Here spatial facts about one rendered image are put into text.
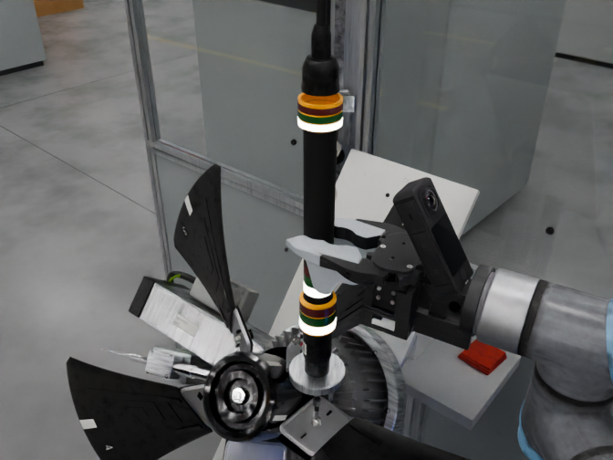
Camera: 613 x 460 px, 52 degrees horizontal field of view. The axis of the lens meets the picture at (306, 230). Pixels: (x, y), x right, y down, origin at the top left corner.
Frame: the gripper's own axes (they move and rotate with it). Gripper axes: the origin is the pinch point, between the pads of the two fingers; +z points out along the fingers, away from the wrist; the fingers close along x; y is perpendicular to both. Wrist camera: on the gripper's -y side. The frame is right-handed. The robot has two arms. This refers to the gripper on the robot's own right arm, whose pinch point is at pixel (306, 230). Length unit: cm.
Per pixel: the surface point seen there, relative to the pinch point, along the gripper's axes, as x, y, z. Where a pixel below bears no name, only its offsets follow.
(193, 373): 6.3, 39.6, 24.8
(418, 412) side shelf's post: 54, 82, -1
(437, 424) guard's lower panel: 72, 103, -3
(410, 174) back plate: 44.2, 13.7, 3.5
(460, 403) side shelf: 44, 63, -12
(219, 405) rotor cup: -4.7, 29.1, 10.7
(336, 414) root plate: 3.1, 30.6, -3.2
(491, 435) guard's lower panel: 69, 96, -18
